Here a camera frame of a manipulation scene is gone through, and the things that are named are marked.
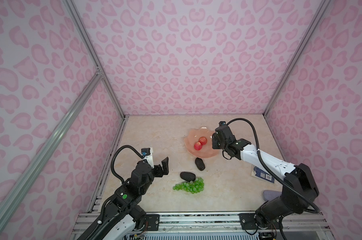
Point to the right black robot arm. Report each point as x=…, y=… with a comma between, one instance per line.
x=299, y=189

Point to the red apple front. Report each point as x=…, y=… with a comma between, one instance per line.
x=198, y=146

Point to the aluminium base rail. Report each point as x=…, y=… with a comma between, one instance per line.
x=226, y=226

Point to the dark avocado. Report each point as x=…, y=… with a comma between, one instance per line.
x=200, y=164
x=188, y=176

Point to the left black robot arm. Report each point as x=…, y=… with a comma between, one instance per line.
x=120, y=214

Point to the red apple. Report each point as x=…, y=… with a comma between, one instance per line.
x=203, y=140
x=198, y=146

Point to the diagonal aluminium frame bar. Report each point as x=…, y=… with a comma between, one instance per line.
x=22, y=186

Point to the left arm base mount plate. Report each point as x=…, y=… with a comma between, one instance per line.
x=153, y=222

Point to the pink flower-shaped fruit bowl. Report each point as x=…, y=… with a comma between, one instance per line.
x=193, y=137

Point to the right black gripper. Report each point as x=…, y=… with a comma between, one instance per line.
x=215, y=139

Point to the purple grey pad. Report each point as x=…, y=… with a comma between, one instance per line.
x=269, y=195

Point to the dark blue booklet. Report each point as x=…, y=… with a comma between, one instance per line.
x=262, y=175

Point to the green grape bunch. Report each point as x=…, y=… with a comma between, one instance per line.
x=193, y=187

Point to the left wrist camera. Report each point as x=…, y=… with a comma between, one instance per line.
x=147, y=153

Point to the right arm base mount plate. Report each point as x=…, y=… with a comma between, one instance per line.
x=248, y=221

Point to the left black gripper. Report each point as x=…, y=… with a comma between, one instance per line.
x=160, y=172

